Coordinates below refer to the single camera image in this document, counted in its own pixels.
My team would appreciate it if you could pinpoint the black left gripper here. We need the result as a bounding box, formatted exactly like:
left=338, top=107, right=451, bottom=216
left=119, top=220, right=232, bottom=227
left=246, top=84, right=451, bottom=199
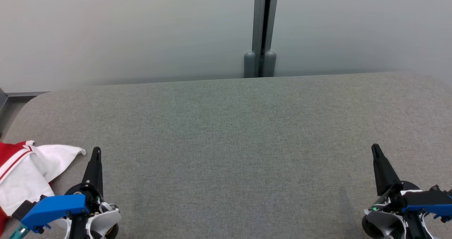
left=65, top=147, right=107, bottom=214

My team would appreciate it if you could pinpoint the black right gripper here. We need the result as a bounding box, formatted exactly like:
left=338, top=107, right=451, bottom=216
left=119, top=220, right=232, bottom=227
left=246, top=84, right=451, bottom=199
left=367, top=144, right=422, bottom=214

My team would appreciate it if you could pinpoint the red and white basketball jersey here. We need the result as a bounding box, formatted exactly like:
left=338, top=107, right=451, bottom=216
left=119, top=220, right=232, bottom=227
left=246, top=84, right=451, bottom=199
left=0, top=140, right=87, bottom=216

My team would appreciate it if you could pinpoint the teal plug of left gripper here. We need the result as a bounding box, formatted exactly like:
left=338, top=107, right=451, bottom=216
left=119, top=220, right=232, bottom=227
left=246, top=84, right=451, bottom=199
left=9, top=224, right=29, bottom=239

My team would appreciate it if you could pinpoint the grey floor rail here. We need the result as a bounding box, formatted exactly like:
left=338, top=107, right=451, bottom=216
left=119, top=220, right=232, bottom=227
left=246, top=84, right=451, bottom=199
left=0, top=88, right=50, bottom=112

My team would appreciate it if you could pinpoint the grey metal partition post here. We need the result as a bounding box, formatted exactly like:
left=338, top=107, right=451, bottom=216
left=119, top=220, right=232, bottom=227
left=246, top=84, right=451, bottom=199
left=244, top=0, right=279, bottom=78

